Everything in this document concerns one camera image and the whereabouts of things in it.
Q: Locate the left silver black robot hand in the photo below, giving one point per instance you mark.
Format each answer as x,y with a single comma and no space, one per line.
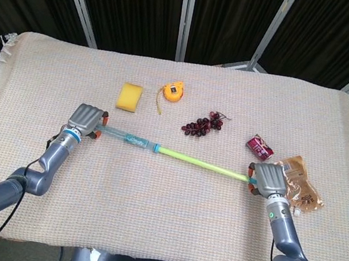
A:
86,118

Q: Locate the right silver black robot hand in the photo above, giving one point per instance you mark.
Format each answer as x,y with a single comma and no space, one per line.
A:
269,179

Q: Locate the black folding screen silver frames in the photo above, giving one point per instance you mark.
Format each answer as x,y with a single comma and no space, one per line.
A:
133,1

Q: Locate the clear blue plastic toy barrel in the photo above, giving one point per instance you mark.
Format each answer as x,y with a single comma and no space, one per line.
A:
132,139

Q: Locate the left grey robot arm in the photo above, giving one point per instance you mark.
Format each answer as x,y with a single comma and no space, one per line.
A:
51,156

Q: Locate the brown liquid spout pouch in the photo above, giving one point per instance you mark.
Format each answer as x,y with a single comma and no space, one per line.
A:
302,193

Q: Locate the pale woven tablecloth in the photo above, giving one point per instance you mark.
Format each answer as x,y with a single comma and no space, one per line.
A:
147,207

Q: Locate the dark red grape bunch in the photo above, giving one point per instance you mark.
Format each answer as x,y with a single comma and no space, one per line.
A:
200,125

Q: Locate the crushed red drink can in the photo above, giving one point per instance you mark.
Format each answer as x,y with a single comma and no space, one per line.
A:
259,148

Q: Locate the orange tape measure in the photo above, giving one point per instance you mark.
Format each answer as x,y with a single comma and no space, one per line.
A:
172,92

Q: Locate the yellow sponge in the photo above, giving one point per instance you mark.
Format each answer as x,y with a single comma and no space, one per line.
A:
129,97

